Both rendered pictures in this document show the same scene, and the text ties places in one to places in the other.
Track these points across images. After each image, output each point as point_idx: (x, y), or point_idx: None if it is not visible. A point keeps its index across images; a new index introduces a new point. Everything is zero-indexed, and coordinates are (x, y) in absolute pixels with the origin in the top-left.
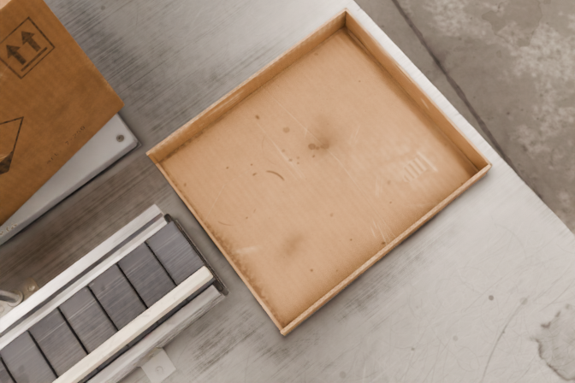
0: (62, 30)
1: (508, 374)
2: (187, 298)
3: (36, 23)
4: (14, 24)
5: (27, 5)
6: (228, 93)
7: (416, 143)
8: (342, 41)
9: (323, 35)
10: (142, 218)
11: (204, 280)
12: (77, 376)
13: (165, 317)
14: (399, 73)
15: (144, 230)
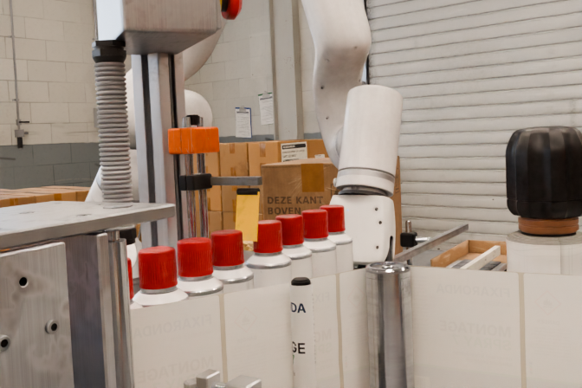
0: (400, 186)
1: None
2: (495, 264)
3: (398, 173)
4: (397, 165)
5: (398, 163)
6: (447, 250)
7: None
8: (472, 254)
9: (464, 249)
10: (462, 224)
11: (499, 249)
12: (479, 259)
13: (492, 267)
14: (505, 245)
15: (465, 230)
